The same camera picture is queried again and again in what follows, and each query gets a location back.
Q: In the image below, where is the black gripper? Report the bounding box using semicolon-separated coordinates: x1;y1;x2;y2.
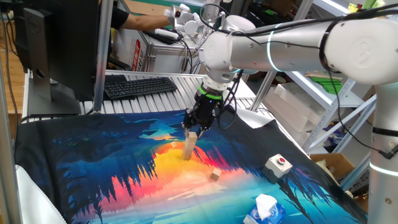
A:
181;92;224;138

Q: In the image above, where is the person's bare forearm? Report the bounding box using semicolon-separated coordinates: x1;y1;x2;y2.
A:
120;14;171;32

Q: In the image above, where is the black keyboard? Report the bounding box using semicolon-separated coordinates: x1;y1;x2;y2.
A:
103;77;178;101

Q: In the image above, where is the silver aluminium case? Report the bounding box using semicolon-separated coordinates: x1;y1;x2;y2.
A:
143;30;203;75

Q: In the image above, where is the grey emergency stop button box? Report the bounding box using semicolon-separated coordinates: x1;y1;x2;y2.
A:
261;153;293;184

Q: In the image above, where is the black chair armrest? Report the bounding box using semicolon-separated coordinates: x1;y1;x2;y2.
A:
106;55;134;72

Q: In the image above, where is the white foam packaging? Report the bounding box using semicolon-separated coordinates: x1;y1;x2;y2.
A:
264;82;326;134

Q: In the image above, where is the white haptic control device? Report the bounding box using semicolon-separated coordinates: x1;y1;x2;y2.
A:
154;0;257;68

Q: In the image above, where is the white box red print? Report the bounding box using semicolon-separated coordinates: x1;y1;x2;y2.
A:
112;30;147;73

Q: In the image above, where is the colourful landscape print cloth mat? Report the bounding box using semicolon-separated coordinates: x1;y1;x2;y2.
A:
14;107;369;224

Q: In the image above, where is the blue tissue pack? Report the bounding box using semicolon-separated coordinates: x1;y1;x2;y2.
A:
242;193;287;224

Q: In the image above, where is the brown cardboard sheet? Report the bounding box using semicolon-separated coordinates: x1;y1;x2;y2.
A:
124;0;175;18

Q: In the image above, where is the black shirt sleeve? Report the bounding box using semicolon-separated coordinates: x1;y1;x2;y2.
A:
110;6;130;31

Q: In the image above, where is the green plastic bag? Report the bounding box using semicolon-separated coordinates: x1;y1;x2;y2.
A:
310;76;343;96

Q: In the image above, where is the black computer monitor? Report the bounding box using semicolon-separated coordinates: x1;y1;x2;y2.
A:
12;0;103;118

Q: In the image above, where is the brown cardboard box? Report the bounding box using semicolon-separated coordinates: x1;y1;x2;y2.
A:
310;152;371;214

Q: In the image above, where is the white metal shelf rack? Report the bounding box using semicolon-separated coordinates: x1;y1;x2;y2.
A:
285;0;398;153

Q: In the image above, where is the black electronic device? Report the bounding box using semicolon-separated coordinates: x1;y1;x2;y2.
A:
347;177;369;196

